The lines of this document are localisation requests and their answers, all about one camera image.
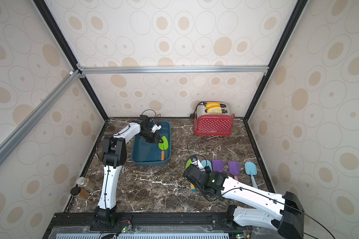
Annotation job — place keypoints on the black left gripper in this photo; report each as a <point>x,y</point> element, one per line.
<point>153,139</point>

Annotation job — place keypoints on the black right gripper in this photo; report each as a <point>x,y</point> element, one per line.
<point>191,172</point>

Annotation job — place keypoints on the green shovel wooden handle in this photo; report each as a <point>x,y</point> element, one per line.
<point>163,146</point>

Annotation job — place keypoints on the green shovel yellow handle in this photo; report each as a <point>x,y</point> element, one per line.
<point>190,170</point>

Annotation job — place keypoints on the blue shovel light blue handle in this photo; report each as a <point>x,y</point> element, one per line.
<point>205,164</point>

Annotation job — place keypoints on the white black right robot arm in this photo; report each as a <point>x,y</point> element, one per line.
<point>282,213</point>

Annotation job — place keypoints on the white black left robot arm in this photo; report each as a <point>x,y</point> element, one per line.
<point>114,155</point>

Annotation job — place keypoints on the light blue shovel far right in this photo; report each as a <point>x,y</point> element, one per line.
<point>251,170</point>

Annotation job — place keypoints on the red polka dot toaster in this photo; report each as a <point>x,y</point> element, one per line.
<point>213,124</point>

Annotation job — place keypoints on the rear bread slice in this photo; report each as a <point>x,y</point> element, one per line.
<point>212,104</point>

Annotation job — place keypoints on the bread slice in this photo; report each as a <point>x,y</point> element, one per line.
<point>214,110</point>
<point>212,104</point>

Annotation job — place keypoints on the front bread slice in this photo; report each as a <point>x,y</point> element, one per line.
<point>214,110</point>

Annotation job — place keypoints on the glass jar light lid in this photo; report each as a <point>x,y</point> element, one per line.
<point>85,183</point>

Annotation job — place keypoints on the silver aluminium crossbar back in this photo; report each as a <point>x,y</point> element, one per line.
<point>174,69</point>

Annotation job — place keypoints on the silver aluminium crossbar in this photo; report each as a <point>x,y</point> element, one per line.
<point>15,138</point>
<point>174,69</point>

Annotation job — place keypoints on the silver aluminium crossbar left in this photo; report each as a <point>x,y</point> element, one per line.
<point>15,138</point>

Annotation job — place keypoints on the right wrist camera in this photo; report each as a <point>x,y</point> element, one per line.
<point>197,161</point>

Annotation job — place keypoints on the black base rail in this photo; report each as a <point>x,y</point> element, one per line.
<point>217,221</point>

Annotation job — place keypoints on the black corner frame post right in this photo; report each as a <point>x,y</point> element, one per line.
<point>289,28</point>

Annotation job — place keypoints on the black corner frame post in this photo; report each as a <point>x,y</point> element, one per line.
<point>67,50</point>
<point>289,28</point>

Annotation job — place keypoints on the black corner frame post left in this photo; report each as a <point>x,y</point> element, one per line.
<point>67,50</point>

